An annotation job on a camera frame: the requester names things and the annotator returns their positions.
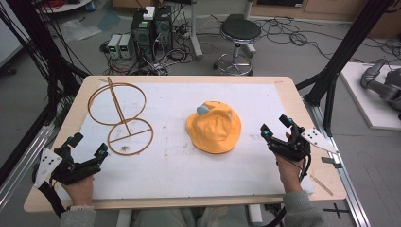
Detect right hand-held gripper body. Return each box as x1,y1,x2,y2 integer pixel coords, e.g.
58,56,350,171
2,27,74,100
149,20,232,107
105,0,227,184
268,126,340,163

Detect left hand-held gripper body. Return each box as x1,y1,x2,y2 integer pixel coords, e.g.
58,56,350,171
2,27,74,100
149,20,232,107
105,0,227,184
32,145,102,189

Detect gold wire hat rack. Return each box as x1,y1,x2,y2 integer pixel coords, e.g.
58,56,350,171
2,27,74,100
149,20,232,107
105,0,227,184
87,76,155,157

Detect yellow bucket hat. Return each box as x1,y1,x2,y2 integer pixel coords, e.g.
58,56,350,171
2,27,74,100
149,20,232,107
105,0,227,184
185,100,243,155

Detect person's left hand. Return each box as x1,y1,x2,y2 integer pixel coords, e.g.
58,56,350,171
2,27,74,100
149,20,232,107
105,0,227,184
61,174,96,208

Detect person's right hand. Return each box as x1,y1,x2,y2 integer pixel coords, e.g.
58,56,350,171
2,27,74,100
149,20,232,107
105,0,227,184
275,154,305,193

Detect wooden table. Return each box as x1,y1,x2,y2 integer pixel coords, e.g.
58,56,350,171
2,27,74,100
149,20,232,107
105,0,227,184
23,75,348,214

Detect thin wooden stick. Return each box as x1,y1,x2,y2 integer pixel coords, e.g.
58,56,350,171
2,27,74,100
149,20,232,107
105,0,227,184
309,174,335,197

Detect white board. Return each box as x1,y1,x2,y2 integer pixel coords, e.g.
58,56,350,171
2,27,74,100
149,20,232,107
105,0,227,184
340,61,401,131

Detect grey bench power supply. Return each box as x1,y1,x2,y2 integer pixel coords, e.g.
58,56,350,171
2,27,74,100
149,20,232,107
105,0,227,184
118,33,134,60
107,33,123,60

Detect black round stool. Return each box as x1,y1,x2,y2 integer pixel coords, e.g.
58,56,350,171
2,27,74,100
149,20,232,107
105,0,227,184
213,18,263,77

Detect person's legs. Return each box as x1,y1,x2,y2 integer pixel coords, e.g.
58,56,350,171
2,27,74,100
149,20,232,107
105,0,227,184
131,206,250,227

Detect clear plastic sheet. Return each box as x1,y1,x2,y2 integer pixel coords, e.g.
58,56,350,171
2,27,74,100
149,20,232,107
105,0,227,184
59,18,102,44

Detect grey table leg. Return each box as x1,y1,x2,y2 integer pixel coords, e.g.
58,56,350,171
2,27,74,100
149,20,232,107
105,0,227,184
188,0,204,61

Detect black computer tower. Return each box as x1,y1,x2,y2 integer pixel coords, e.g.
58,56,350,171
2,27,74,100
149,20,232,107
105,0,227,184
153,5,174,54
130,9,156,62

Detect white cabinet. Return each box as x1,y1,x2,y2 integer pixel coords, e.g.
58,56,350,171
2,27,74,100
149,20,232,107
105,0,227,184
0,0,30,69

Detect round white table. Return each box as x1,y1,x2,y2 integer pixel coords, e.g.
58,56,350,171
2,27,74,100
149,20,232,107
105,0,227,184
35,0,93,14

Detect small white box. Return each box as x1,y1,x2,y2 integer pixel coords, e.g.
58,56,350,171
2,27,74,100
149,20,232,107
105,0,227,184
143,6,156,21

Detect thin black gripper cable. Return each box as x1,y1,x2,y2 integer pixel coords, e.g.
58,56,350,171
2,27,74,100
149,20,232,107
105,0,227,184
297,153,313,183

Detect black sleeved gripper cable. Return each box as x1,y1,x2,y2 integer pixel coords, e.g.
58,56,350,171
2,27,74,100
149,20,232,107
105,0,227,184
31,169,68,219

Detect small metal bracket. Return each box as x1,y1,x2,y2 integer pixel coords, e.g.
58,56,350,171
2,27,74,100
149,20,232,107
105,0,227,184
321,156,343,169

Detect aluminium rail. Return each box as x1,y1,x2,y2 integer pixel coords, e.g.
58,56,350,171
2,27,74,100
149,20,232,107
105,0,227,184
0,123,55,210
303,96,373,227

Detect black floor cable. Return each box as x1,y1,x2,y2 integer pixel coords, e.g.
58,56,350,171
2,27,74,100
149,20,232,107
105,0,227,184
207,13,401,65

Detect black metal frame stand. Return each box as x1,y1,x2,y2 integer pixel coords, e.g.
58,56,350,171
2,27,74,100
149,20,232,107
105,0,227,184
295,0,395,137
0,0,91,187

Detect tangle of floor cables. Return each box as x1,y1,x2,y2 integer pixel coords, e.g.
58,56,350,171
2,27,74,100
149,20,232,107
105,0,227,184
99,18,198,77

